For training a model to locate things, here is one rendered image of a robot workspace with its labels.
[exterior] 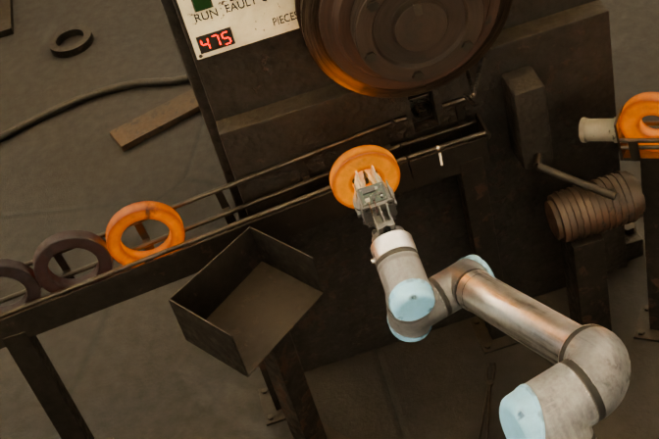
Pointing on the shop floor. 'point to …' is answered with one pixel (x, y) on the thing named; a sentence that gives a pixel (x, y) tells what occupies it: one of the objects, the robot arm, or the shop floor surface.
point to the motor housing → (591, 240)
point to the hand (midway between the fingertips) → (363, 170)
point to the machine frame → (337, 310)
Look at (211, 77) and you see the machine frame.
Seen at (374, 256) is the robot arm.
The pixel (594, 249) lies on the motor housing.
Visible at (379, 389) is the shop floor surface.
